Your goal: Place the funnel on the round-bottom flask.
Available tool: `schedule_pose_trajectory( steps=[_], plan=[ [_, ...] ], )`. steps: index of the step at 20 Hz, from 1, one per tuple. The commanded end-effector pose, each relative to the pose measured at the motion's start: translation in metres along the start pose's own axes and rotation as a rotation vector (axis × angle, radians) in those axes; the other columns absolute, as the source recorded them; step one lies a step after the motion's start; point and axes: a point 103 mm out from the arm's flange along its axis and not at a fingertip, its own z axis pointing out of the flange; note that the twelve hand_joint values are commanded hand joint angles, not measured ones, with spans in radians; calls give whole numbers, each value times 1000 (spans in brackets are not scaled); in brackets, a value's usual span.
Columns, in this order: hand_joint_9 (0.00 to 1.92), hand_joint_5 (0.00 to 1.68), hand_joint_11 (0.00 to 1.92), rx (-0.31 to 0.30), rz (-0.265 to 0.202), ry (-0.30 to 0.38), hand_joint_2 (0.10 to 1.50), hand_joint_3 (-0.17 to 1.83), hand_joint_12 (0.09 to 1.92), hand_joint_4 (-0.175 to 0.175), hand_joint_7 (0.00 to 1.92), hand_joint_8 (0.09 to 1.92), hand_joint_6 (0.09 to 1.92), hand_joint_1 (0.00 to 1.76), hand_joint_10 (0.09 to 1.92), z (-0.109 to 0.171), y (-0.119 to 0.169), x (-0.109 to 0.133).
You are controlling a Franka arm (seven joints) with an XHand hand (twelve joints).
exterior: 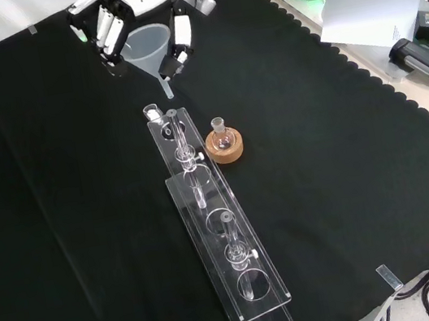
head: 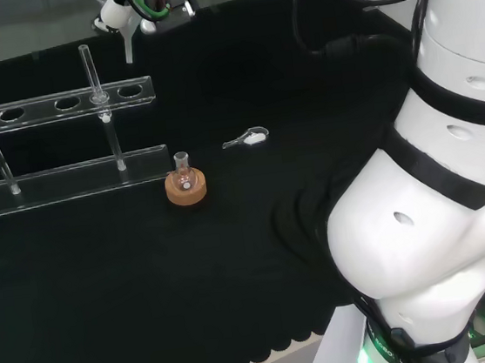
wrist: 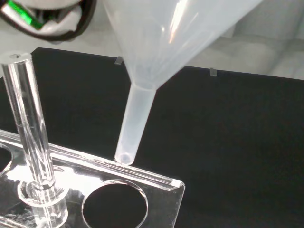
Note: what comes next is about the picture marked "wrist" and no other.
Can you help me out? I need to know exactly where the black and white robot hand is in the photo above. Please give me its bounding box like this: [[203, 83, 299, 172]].
[[0, 0, 97, 42]]

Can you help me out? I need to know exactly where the clear acrylic funnel stand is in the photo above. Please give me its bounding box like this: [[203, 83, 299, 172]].
[[0, 52, 186, 228]]

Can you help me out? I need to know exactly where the black bench cloth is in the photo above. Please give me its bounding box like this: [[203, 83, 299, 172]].
[[0, 47, 304, 228]]

